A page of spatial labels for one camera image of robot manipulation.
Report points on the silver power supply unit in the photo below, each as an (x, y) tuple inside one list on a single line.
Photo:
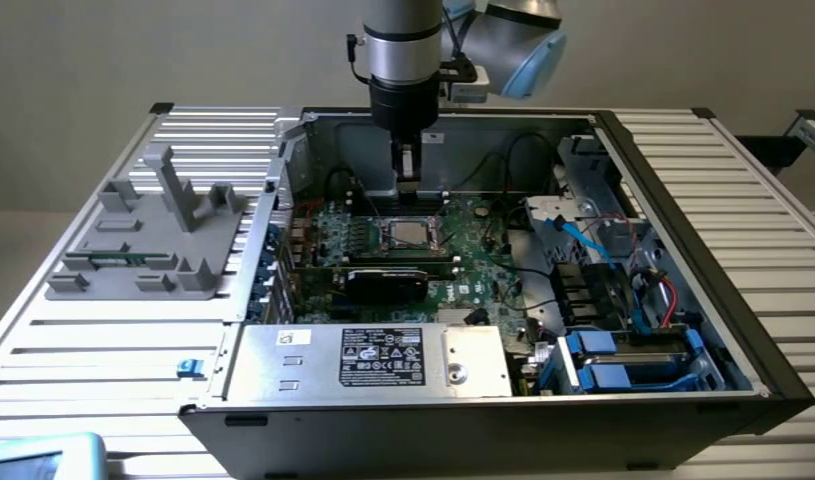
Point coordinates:
[(301, 360)]

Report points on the black open PC case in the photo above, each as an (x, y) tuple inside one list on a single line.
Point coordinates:
[(447, 430)]

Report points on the disk bay with blue brackets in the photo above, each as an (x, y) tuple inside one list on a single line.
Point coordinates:
[(597, 345)]

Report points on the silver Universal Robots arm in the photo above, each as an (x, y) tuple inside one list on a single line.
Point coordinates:
[(401, 45)]

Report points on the black RAM slot bank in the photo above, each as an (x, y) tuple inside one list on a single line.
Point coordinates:
[(401, 258), (387, 206)]

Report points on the silver CPU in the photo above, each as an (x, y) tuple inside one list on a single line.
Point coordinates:
[(411, 235)]

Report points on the white case label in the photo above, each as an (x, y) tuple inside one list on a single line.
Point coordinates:
[(434, 137)]

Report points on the black case fan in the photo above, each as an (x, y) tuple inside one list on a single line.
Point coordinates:
[(587, 295)]

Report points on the CPU socket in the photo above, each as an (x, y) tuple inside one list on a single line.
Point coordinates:
[(383, 235)]

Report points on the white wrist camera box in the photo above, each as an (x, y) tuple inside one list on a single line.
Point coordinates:
[(469, 90)]

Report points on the small blue clip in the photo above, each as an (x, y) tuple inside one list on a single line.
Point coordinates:
[(190, 368)]

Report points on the grey parts rack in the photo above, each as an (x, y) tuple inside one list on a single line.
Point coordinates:
[(134, 250)]

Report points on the silver chipset heatsink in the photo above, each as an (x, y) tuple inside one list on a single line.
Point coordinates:
[(455, 317)]

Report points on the black graphics card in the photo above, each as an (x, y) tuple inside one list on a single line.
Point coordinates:
[(387, 286)]

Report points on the green Dell motherboard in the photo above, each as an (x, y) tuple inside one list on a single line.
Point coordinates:
[(474, 280)]

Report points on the teal framed screen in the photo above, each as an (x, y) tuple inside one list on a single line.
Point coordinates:
[(80, 457)]

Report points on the metal slat side table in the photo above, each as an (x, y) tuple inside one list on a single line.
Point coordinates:
[(814, 130)]

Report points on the metal drive cage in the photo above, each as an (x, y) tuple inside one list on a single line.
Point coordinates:
[(601, 200)]

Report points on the silver hard disk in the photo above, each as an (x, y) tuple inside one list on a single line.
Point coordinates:
[(641, 367)]

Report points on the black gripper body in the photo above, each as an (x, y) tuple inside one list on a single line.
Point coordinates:
[(403, 107)]

